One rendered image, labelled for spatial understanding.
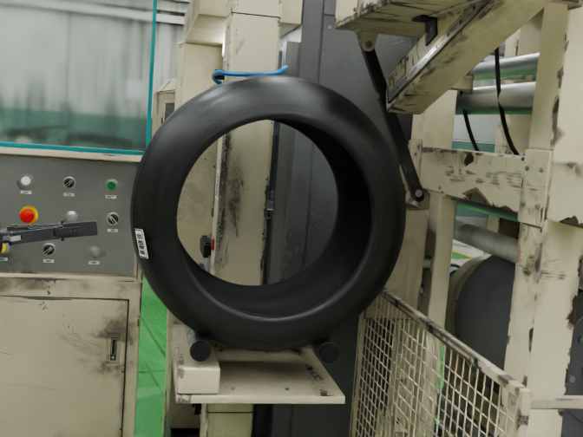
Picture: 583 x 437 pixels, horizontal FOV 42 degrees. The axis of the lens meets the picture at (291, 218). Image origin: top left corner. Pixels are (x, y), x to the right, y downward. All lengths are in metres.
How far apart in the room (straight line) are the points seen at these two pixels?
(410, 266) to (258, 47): 0.69
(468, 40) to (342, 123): 0.30
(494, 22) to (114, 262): 1.35
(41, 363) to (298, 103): 1.20
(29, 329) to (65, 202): 0.38
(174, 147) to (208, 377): 0.49
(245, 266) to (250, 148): 0.31
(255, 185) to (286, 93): 0.45
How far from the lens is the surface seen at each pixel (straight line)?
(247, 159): 1.94
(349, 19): 1.84
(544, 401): 1.31
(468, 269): 2.35
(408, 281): 2.01
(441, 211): 2.02
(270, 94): 1.55
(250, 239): 1.96
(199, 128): 1.53
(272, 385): 1.74
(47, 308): 2.32
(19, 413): 2.42
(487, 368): 1.37
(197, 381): 1.64
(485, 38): 1.55
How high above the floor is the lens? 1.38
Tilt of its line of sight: 7 degrees down
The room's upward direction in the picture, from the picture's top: 4 degrees clockwise
